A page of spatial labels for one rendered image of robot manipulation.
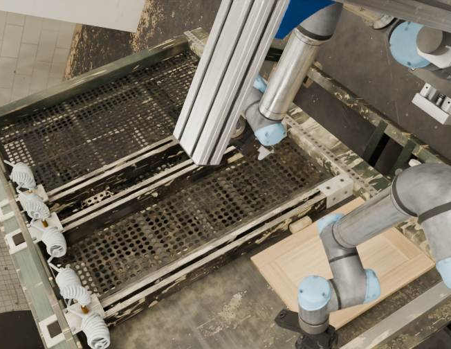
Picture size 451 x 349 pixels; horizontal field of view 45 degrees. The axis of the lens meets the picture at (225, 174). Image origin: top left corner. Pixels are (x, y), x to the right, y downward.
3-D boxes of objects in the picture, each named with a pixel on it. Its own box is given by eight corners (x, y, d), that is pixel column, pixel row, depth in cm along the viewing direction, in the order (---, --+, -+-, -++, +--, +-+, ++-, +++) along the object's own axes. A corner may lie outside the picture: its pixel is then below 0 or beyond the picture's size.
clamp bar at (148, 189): (290, 138, 231) (288, 93, 215) (23, 270, 196) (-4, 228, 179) (276, 126, 238) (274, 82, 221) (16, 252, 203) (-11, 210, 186)
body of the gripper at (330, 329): (322, 367, 138) (323, 344, 130) (295, 349, 142) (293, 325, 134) (338, 345, 142) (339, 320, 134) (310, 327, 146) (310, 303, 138)
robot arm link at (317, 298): (339, 295, 121) (303, 305, 120) (337, 320, 129) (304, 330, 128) (326, 268, 127) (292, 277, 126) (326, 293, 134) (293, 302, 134)
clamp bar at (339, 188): (355, 197, 203) (360, 151, 187) (59, 363, 168) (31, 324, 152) (339, 182, 210) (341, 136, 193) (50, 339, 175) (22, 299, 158)
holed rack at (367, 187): (407, 217, 188) (407, 215, 188) (400, 220, 187) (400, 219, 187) (188, 31, 296) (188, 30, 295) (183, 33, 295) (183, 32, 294)
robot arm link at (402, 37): (432, 79, 150) (404, 75, 142) (405, 48, 157) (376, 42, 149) (464, 46, 143) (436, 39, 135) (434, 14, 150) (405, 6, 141)
